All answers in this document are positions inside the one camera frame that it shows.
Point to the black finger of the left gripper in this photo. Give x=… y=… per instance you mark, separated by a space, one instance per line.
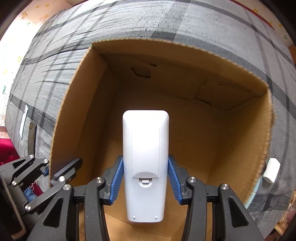
x=19 y=174

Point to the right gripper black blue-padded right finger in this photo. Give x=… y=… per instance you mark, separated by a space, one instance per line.
x=230 y=218

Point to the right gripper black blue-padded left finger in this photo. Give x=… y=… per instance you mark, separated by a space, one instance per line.
x=60 y=218

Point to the small white charger cube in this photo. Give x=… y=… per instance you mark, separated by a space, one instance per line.
x=272 y=170

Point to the white remote control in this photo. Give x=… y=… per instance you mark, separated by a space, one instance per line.
x=145 y=160

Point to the dark label on sheet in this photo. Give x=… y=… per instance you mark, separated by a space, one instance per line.
x=32 y=138

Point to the white tag on sheet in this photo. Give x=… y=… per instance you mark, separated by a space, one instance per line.
x=23 y=120

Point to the brown cardboard box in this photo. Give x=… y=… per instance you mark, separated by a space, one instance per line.
x=147 y=100

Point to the grey plaid bed sheet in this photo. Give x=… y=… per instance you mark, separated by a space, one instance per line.
x=221 y=27

